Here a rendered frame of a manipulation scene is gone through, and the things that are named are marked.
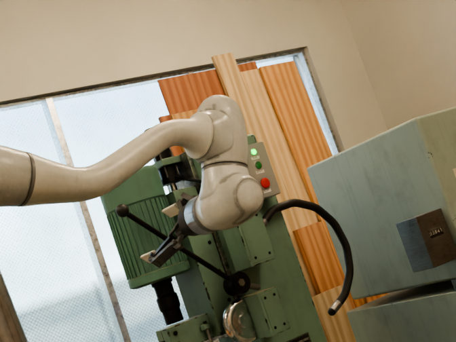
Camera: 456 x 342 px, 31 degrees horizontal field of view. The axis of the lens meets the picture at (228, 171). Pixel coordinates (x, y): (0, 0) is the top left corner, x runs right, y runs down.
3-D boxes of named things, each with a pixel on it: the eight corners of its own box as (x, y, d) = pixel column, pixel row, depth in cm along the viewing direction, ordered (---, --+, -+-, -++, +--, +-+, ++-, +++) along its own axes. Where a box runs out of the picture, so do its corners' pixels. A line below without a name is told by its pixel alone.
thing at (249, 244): (235, 272, 225) (218, 220, 226) (260, 263, 230) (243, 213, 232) (252, 267, 218) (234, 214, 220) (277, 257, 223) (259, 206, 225)
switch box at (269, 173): (243, 205, 233) (225, 153, 234) (269, 197, 238) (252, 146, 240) (255, 200, 228) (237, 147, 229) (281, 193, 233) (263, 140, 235)
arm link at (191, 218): (235, 204, 183) (221, 210, 188) (203, 182, 180) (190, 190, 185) (221, 238, 179) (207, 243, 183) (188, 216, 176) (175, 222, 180)
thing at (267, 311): (252, 340, 222) (238, 298, 223) (271, 332, 226) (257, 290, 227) (272, 336, 214) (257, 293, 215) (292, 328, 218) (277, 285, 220)
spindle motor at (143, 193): (120, 294, 226) (85, 189, 229) (172, 277, 236) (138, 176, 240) (148, 284, 212) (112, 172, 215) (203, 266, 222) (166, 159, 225)
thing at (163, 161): (155, 189, 236) (137, 134, 238) (178, 183, 241) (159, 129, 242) (168, 182, 229) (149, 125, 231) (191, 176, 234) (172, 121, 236)
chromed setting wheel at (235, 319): (229, 351, 217) (214, 307, 218) (264, 336, 224) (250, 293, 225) (235, 350, 214) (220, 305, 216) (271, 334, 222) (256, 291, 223)
